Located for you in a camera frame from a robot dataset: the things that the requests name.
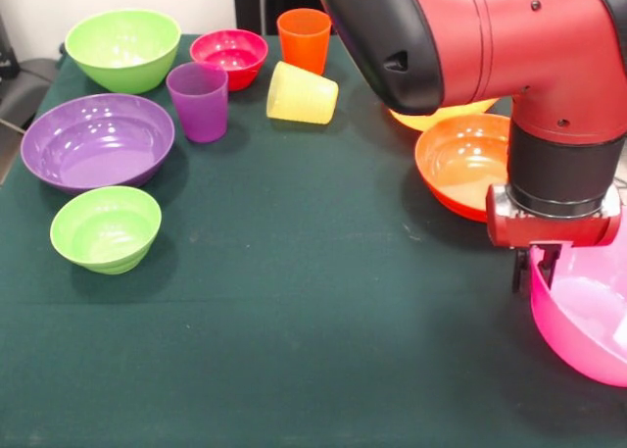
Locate purple bowl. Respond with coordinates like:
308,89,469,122
20,92,176,195

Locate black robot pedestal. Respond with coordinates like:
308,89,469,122
232,0,327,37

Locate dark green tablecloth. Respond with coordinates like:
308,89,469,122
0,34,627,448

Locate purple cup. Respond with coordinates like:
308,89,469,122
166,61,230,144

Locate large green bowl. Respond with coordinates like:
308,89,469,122
64,8,182,95

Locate small green bowl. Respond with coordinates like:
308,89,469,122
49,185,163,275

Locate pink bowl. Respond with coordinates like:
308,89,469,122
528,241,627,388

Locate orange bowl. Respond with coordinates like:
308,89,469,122
414,113,513,224

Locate orange cup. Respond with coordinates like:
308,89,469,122
276,8,333,76

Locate yellow bowl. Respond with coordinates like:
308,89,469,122
386,97,501,132

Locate red bowl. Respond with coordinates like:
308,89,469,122
189,28,269,92

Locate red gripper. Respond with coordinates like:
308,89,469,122
485,182,623,293

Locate dark grey chair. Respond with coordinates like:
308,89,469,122
0,11,65,130

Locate yellow cup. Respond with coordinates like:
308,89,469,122
265,60,340,125

